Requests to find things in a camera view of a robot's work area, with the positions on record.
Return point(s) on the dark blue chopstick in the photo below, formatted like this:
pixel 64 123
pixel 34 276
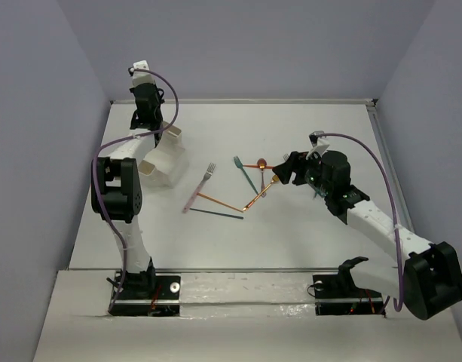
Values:
pixel 217 213

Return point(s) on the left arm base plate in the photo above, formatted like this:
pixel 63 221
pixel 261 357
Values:
pixel 139 299

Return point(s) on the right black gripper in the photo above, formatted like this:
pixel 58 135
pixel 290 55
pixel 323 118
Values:
pixel 296 161

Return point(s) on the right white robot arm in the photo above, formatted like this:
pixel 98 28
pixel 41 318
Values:
pixel 427 278

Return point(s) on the pink handled silver fork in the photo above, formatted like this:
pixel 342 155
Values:
pixel 208 173

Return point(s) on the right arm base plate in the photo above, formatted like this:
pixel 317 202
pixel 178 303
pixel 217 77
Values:
pixel 332 298

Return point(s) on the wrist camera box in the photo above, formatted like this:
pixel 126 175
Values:
pixel 139 73
pixel 319 143

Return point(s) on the orange gold fork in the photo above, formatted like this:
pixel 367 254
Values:
pixel 274 180

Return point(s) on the white utensil organizer tray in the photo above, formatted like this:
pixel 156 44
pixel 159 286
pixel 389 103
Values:
pixel 166 164

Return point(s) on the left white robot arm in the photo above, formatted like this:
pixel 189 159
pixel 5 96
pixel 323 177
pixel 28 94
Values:
pixel 116 195

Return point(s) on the teal fork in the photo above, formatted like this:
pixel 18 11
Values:
pixel 238 163

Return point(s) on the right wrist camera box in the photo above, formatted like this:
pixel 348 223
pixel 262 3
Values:
pixel 319 143

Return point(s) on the orange chopstick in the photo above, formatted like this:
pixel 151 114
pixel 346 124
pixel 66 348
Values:
pixel 240 210

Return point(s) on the orange copper spoon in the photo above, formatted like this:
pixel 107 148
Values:
pixel 260 164

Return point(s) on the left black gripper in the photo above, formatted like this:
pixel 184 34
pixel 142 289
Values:
pixel 145 123

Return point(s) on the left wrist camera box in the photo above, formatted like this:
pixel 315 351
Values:
pixel 139 73

